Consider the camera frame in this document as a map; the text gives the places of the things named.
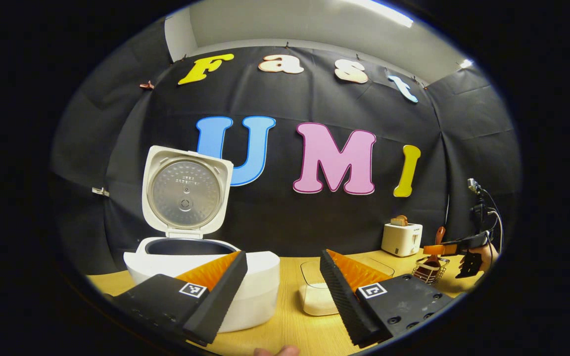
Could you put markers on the pink clip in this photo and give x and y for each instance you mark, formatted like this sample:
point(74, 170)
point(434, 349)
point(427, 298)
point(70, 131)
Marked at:
point(147, 85)

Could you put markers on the white rice cooker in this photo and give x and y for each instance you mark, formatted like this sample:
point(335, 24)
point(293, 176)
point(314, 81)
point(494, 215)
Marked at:
point(260, 282)

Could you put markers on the silver clip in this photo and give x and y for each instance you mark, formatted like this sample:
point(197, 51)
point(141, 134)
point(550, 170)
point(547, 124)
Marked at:
point(101, 191)

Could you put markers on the white toaster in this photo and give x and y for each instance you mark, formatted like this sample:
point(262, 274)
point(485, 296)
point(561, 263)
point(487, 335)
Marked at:
point(399, 240)

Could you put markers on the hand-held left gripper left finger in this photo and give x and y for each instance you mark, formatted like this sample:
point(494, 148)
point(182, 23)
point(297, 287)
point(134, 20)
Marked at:
point(220, 299)

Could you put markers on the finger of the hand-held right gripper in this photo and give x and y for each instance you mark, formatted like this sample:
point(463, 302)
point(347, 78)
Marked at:
point(443, 249)

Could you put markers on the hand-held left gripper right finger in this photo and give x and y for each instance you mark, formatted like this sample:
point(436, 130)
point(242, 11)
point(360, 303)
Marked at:
point(344, 301)

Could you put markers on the toast slice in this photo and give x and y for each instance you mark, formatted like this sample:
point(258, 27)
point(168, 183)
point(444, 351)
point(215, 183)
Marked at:
point(403, 218)
point(396, 223)

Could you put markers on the brown wooden spoon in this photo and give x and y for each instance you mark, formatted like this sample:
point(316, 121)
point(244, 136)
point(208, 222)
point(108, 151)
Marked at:
point(440, 236)

